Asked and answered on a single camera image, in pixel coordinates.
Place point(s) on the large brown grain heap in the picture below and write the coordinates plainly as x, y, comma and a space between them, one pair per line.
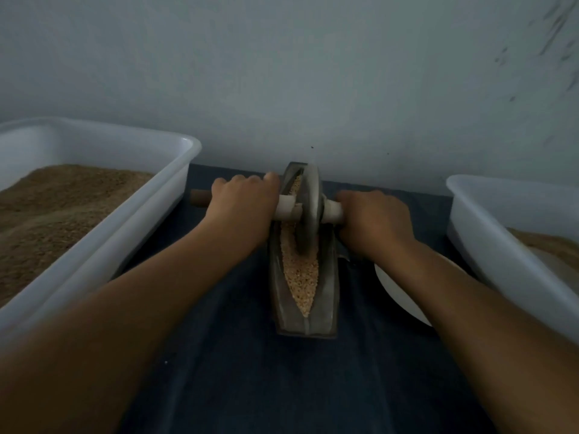
552, 244
50, 226

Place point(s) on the person's right forearm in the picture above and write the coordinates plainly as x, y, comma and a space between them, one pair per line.
488, 348

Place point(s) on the person's left forearm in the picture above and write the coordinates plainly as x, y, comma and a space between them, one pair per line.
95, 348

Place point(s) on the white round plate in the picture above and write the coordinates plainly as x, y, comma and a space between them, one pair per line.
398, 289

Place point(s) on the person's left hand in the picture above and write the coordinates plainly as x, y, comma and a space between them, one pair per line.
240, 210

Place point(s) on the dark blue table cloth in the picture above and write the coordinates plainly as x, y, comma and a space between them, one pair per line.
235, 384

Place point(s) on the boat-shaped metal grinding trough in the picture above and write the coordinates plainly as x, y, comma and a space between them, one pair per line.
312, 322

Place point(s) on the person's right hand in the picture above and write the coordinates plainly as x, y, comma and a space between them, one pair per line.
375, 226

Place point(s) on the white plastic tub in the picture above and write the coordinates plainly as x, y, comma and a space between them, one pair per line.
507, 266
140, 226

